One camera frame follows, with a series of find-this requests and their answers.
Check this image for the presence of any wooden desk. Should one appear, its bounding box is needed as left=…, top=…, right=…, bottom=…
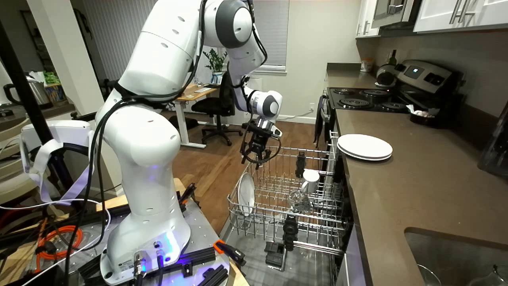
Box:
left=166, top=83, right=220, bottom=151

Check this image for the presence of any orange handled clamp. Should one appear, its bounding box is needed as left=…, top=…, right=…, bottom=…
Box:
left=212, top=238, right=247, bottom=267

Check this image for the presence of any white strap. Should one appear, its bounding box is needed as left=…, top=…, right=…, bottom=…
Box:
left=20, top=135, right=98, bottom=206

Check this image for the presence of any steel kitchen sink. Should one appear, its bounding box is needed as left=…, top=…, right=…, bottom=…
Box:
left=403, top=227, right=508, bottom=286

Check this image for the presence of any black steel stove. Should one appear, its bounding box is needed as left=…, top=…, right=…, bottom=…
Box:
left=316, top=59, right=465, bottom=148

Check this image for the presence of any white ceramic mug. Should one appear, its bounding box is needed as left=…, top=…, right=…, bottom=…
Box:
left=301, top=167, right=322, bottom=195

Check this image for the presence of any black cutlery basket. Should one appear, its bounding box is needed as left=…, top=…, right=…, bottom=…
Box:
left=262, top=240, right=289, bottom=273

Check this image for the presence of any dishwasher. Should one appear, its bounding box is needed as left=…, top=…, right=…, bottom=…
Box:
left=219, top=221, right=354, bottom=286

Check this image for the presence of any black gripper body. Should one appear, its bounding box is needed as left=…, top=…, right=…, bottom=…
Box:
left=241, top=121, right=279, bottom=157

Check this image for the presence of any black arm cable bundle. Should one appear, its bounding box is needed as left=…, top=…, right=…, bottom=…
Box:
left=60, top=0, right=209, bottom=286

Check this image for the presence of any green potted plant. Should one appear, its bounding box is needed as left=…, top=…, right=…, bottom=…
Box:
left=203, top=46, right=228, bottom=86

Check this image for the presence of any white wall cabinet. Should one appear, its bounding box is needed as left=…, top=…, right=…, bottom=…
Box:
left=354, top=0, right=381, bottom=38
left=411, top=0, right=508, bottom=35

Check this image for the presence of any black dish with cloth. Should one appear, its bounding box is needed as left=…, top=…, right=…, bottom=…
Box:
left=405, top=102, right=451, bottom=129

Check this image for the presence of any black tripod pole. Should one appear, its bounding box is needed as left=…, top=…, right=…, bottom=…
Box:
left=0, top=22, right=74, bottom=194

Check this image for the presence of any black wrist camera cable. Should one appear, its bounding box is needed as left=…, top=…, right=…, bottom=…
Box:
left=231, top=0, right=284, bottom=164

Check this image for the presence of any clear drinking glass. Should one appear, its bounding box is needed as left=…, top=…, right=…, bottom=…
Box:
left=290, top=184, right=314, bottom=214

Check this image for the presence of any wire dishwasher rack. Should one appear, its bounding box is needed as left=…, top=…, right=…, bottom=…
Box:
left=227, top=145, right=354, bottom=257

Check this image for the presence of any black bar clamp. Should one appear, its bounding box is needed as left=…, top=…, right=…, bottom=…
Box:
left=176, top=246, right=230, bottom=286

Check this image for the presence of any black office chair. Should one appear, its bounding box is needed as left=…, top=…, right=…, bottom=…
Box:
left=190, top=70, right=244, bottom=148

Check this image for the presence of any orange cable coil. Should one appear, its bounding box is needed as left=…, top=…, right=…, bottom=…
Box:
left=33, top=224, right=85, bottom=262

